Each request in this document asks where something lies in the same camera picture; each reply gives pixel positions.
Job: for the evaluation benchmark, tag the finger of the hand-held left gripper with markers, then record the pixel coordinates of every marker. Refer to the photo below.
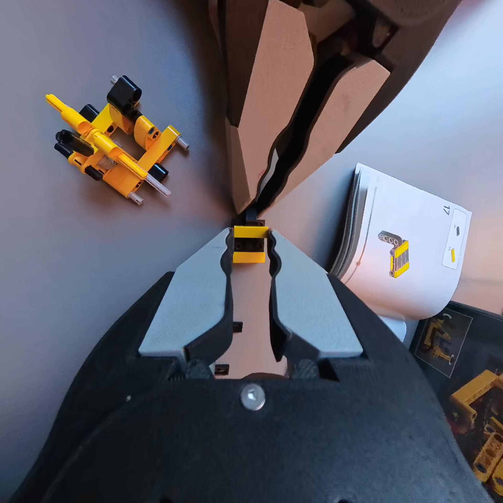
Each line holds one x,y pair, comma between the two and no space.
342,114
271,98

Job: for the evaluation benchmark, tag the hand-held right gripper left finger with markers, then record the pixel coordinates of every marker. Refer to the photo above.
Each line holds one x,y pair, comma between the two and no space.
188,302

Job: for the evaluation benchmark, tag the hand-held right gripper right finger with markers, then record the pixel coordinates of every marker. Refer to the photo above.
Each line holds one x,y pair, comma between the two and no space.
314,306

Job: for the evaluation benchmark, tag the yellow and black brick assembly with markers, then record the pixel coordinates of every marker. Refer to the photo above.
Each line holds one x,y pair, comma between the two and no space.
248,245

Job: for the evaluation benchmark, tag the small black lego piece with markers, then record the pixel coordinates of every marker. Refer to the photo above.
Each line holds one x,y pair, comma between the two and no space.
251,215

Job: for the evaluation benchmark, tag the lego instruction booklet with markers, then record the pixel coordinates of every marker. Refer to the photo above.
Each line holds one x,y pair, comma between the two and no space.
404,243

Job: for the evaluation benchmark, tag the yellow technic lego assembly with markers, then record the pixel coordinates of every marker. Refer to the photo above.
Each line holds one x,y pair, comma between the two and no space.
114,137

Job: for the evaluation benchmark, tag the black lego box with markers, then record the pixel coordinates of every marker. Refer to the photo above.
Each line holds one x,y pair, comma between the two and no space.
467,385

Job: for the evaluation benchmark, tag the white plastic object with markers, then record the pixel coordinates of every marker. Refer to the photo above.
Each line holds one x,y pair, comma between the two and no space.
395,328

